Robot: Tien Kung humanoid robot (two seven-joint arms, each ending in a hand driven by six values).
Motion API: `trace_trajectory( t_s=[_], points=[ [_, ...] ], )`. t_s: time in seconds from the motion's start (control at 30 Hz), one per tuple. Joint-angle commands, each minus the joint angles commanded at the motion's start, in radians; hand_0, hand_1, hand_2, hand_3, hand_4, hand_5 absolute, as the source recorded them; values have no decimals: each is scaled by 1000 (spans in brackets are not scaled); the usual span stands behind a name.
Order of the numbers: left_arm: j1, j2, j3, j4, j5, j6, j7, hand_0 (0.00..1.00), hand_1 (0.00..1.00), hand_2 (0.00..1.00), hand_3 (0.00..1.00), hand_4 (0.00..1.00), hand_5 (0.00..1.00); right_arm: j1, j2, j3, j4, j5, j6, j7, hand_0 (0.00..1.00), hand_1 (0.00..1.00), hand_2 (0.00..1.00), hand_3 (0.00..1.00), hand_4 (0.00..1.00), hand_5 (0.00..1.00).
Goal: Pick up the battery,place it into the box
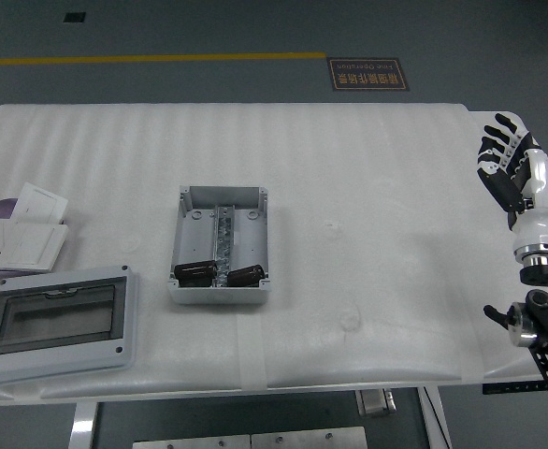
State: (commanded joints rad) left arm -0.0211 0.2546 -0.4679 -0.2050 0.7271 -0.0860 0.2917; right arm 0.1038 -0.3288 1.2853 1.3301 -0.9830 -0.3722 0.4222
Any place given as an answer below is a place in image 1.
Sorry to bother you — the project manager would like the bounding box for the metal rail in box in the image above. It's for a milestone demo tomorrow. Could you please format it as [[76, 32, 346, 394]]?
[[210, 204, 236, 288]]

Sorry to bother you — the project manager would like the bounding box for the metal bracket under table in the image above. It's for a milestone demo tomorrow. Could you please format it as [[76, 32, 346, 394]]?
[[354, 389, 397, 417]]

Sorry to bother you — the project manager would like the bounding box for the white switch plate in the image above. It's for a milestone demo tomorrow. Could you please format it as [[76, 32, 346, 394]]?
[[10, 181, 70, 225], [0, 222, 71, 274]]

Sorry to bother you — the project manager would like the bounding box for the white foam mat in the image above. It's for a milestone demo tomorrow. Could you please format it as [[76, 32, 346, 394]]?
[[0, 102, 488, 401]]

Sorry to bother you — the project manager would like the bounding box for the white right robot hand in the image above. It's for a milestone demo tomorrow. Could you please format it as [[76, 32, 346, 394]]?
[[476, 111, 548, 254]]

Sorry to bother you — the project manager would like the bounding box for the white table leg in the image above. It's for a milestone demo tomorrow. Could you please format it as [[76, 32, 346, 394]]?
[[67, 400, 101, 449], [417, 386, 454, 449]]

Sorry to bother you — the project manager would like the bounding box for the grey cover with window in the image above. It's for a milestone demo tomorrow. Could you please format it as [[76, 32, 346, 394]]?
[[0, 265, 140, 385]]

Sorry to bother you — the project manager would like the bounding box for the grey open junction box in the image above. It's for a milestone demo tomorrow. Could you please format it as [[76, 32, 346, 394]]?
[[166, 184, 274, 306]]

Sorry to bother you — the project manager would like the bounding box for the black battery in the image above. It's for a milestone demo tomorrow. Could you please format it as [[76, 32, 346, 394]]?
[[226, 264, 266, 288], [174, 260, 219, 288]]

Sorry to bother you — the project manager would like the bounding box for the black floor sign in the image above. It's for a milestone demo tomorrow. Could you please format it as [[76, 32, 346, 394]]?
[[325, 57, 411, 93]]

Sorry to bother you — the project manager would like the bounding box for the black table control panel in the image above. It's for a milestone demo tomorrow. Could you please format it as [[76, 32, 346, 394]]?
[[483, 381, 548, 397]]

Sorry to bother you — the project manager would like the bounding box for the grey metal plate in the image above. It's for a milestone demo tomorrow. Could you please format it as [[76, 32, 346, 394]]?
[[132, 433, 252, 449], [250, 427, 369, 449]]

